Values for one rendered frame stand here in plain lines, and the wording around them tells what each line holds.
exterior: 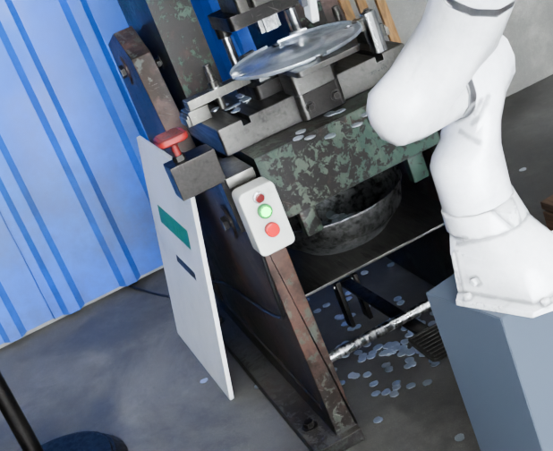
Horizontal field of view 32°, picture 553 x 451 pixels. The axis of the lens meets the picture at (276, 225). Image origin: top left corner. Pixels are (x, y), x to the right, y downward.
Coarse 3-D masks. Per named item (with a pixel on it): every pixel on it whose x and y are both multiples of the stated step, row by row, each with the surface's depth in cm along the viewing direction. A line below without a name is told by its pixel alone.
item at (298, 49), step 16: (304, 32) 214; (320, 32) 208; (336, 32) 202; (352, 32) 197; (272, 48) 211; (288, 48) 202; (304, 48) 197; (320, 48) 194; (336, 48) 189; (240, 64) 208; (256, 64) 202; (272, 64) 197; (288, 64) 192; (240, 80) 195
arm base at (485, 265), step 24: (480, 216) 145; (504, 216) 144; (528, 216) 148; (456, 240) 150; (480, 240) 146; (504, 240) 145; (528, 240) 144; (552, 240) 145; (456, 264) 151; (480, 264) 147; (504, 264) 144; (528, 264) 142; (552, 264) 143; (480, 288) 150; (504, 288) 146; (528, 288) 142; (552, 288) 143; (504, 312) 145; (528, 312) 142
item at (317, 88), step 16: (352, 48) 186; (304, 64) 188; (320, 64) 185; (288, 80) 198; (304, 80) 198; (320, 80) 199; (336, 80) 200; (304, 96) 198; (320, 96) 200; (336, 96) 200; (304, 112) 200; (320, 112) 200
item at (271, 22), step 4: (268, 16) 208; (272, 16) 208; (276, 16) 209; (264, 20) 208; (268, 20) 208; (272, 20) 208; (276, 20) 209; (256, 24) 210; (260, 24) 208; (264, 24) 208; (268, 24) 208; (272, 24) 208; (276, 24) 209; (280, 24) 210; (260, 28) 209; (264, 28) 209; (268, 28) 208; (272, 28) 209; (260, 32) 209; (264, 32) 209
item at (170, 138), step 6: (168, 132) 186; (174, 132) 185; (180, 132) 184; (186, 132) 184; (156, 138) 187; (162, 138) 184; (168, 138) 183; (174, 138) 183; (180, 138) 183; (186, 138) 184; (156, 144) 185; (162, 144) 182; (168, 144) 182; (174, 144) 183; (174, 150) 186; (180, 150) 187; (174, 156) 187
